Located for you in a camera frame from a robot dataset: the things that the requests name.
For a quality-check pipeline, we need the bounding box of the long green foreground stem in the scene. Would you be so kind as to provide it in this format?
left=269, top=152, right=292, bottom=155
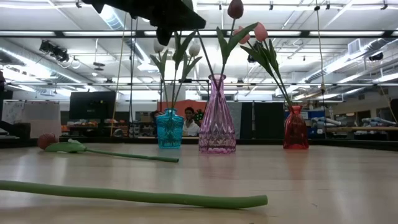
left=0, top=179, right=269, bottom=210

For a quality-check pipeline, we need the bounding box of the white board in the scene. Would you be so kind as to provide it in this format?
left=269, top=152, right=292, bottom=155
left=1, top=101, right=62, bottom=138

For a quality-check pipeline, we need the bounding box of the red partition panel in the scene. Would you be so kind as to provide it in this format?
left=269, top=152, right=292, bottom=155
left=157, top=99, right=208, bottom=125

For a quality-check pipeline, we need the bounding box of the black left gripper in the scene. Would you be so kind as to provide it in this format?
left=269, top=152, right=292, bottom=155
left=82, top=0, right=206, bottom=47

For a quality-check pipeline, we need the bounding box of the red glass vase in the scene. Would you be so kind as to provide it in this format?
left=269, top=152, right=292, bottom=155
left=282, top=105, right=310, bottom=151

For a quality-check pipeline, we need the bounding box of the teal glass vase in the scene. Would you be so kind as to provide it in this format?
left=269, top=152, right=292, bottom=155
left=155, top=108, right=185, bottom=149

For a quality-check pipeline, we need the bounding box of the black computer monitor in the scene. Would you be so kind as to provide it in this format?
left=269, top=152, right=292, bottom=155
left=68, top=90, right=117, bottom=121

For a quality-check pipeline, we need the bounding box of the black ceiling camera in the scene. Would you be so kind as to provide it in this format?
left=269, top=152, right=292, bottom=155
left=39, top=39, right=71, bottom=63

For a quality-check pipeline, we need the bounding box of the pink glass vase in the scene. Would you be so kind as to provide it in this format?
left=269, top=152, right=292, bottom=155
left=198, top=73, right=237, bottom=155

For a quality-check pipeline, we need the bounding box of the black partition panel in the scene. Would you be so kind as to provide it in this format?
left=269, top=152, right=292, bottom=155
left=241, top=101, right=286, bottom=140

